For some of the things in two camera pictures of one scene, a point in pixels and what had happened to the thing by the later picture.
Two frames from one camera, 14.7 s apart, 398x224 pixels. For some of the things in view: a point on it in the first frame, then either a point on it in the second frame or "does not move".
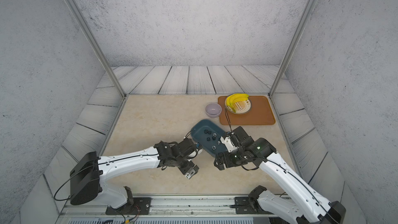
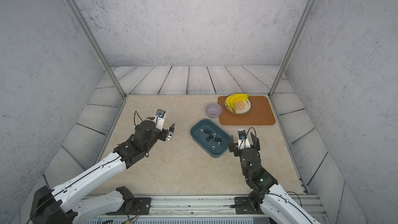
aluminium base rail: (185, 209) does not move
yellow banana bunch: (232, 98) does not move
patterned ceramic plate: (242, 106) does not move
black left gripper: (187, 171) -> (170, 133)
